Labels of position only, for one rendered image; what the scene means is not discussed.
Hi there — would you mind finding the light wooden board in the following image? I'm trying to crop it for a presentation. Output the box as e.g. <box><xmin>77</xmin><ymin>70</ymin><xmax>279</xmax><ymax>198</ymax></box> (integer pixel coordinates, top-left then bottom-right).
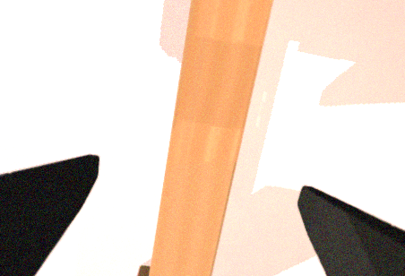
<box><xmin>149</xmin><ymin>0</ymin><xmax>274</xmax><ymax>276</ymax></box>

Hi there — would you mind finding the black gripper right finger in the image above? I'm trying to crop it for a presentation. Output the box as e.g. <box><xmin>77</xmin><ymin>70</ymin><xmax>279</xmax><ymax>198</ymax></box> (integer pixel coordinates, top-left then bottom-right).
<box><xmin>297</xmin><ymin>185</ymin><xmax>405</xmax><ymax>276</ymax></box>

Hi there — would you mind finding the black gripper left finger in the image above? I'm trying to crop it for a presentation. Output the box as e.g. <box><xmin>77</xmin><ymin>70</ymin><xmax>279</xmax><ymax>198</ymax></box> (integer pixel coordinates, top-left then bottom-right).
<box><xmin>0</xmin><ymin>154</ymin><xmax>100</xmax><ymax>276</ymax></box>

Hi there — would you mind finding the wooden post with slot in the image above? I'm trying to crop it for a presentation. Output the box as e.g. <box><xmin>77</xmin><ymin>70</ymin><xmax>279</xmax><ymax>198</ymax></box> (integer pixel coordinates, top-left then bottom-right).
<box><xmin>137</xmin><ymin>265</ymin><xmax>151</xmax><ymax>276</ymax></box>

